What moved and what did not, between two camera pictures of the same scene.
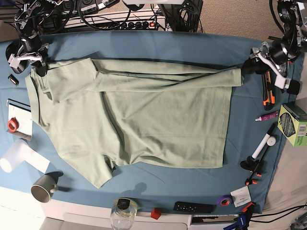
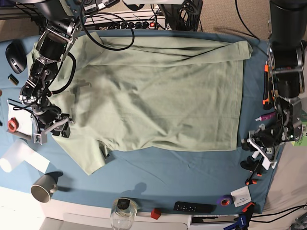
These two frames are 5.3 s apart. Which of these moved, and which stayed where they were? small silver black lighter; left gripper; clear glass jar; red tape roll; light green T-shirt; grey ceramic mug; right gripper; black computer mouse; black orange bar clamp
Moved: light green T-shirt; right gripper; left gripper
Stayed: grey ceramic mug; black orange bar clamp; clear glass jar; red tape roll; small silver black lighter; black computer mouse
